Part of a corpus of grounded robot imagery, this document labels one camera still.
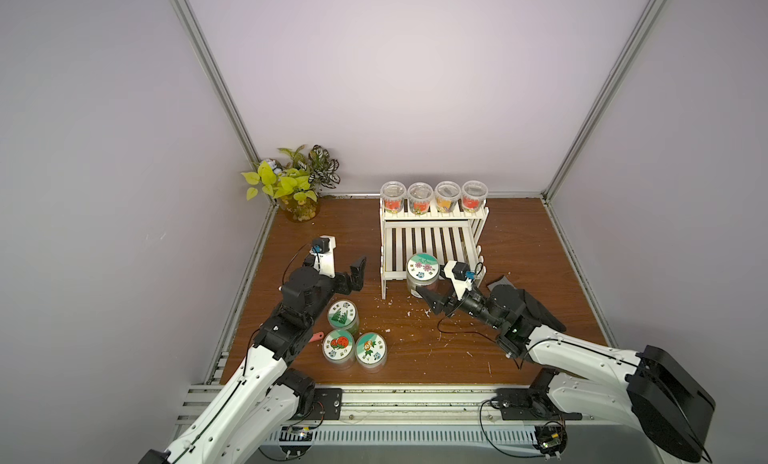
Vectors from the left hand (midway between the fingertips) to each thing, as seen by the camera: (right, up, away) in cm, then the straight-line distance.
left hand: (353, 255), depth 73 cm
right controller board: (+48, -44, -3) cm, 65 cm away
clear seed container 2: (+24, +16, +2) cm, 29 cm away
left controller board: (-14, -46, -1) cm, 48 cm away
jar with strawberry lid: (-4, -24, +1) cm, 25 cm away
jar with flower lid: (+17, -3, -4) cm, 18 cm away
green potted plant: (-22, +22, +22) cm, 38 cm away
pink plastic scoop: (-12, -25, +11) cm, 30 cm away
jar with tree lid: (-4, -18, +8) cm, 20 cm away
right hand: (+19, -4, -2) cm, 19 cm away
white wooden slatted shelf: (+28, +4, +19) cm, 34 cm away
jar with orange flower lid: (+4, -25, +1) cm, 25 cm away
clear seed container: (+17, +15, +2) cm, 23 cm away
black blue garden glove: (+46, -11, +22) cm, 52 cm away
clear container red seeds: (+10, +15, +2) cm, 19 cm away
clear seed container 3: (+31, +16, +2) cm, 35 cm away
